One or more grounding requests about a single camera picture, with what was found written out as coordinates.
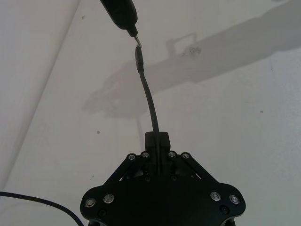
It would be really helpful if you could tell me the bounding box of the black corded tool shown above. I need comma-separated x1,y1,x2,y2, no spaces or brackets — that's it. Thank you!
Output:
99,0,139,38

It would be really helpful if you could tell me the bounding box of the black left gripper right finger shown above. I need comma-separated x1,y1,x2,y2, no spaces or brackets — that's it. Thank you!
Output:
158,131,219,186

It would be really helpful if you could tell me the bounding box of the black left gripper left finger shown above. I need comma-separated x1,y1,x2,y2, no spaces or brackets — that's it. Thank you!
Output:
103,131,158,187

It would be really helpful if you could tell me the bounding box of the thin dark cable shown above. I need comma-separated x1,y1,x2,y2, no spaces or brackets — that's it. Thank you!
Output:
0,191,82,226

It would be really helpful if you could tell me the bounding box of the black cable with silver plug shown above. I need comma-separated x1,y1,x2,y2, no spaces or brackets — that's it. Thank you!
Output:
134,37,163,179

